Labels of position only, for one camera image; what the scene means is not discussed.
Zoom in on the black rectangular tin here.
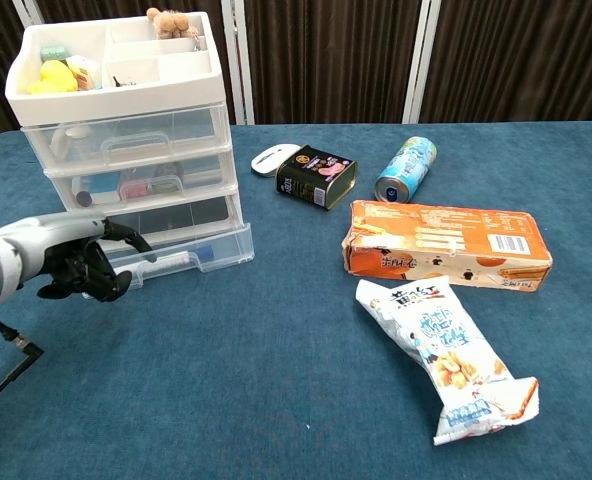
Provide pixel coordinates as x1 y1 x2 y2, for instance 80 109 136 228
275 144 359 212

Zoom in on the orange cardboard snack box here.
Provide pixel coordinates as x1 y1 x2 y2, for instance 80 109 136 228
341 199 554 294

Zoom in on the black cable with connector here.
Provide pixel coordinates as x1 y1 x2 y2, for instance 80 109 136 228
0 312 45 417

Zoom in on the white metal partition post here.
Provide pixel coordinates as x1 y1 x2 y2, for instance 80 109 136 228
219 0 256 126
402 0 443 125
13 0 45 29

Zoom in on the white computer mouse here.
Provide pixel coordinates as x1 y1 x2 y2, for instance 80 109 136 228
250 143 303 179

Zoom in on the white plastic drawer unit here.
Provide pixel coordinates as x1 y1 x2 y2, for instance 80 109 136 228
4 10 245 261

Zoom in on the blue table cloth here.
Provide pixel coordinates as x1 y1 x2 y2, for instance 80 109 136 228
0 119 592 480

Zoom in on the small green box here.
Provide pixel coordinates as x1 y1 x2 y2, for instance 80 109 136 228
39 45 71 64

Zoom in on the tan plush bear keychain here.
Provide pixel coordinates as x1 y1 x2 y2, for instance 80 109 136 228
145 7 201 41

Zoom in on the black and silver left hand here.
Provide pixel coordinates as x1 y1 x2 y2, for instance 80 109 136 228
5 210 158 304

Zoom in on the clear drawer with white bottle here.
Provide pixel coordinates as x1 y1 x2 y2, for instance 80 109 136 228
21 103 233 175

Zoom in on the clear drawer with blue box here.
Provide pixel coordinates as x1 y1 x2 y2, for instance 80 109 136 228
44 149 239 212

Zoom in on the white snack bag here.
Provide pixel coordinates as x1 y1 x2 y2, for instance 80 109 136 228
354 274 541 447

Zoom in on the white plastic bottle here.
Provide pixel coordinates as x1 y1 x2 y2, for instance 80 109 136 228
49 124 95 162

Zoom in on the clear drawer with white tube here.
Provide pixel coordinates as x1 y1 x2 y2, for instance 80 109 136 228
95 222 256 292

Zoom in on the light blue box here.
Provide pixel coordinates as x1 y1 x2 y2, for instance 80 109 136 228
73 172 122 207

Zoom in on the white tube with blue cap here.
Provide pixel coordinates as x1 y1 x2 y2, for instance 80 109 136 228
124 244 215 274

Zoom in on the small white orange carton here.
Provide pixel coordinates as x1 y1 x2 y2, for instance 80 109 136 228
65 54 103 92

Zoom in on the blue drink can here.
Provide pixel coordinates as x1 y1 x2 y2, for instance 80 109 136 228
374 135 438 204

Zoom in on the small pink item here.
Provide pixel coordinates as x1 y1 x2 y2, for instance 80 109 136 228
118 179 152 201

